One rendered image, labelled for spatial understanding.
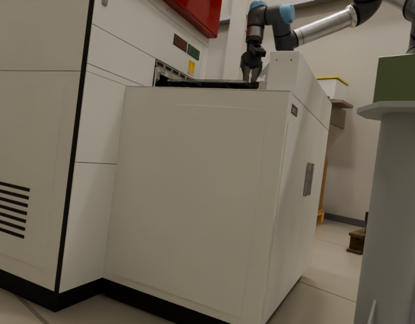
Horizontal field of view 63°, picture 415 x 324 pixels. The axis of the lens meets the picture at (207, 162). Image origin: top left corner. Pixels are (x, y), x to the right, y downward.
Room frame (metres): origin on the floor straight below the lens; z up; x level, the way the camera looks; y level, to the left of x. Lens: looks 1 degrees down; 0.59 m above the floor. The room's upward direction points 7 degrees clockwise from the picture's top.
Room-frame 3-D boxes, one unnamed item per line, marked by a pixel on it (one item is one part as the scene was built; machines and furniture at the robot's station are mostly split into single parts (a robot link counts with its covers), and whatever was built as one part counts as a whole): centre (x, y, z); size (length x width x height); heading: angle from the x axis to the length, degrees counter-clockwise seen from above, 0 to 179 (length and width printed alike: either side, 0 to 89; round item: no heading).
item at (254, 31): (1.47, -0.13, 1.13); 0.08 x 0.08 x 0.05
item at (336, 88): (4.09, -1.26, 1.53); 0.46 x 0.38 x 0.26; 49
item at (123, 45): (1.49, 0.26, 1.02); 0.81 x 0.03 x 0.40; 154
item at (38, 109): (1.64, 0.57, 0.41); 0.82 x 0.70 x 0.82; 154
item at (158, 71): (1.65, 0.17, 0.89); 0.44 x 0.02 x 0.10; 154
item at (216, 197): (1.59, -0.16, 0.41); 0.96 x 0.64 x 0.82; 154
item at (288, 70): (1.35, -0.32, 0.89); 0.55 x 0.09 x 0.14; 154
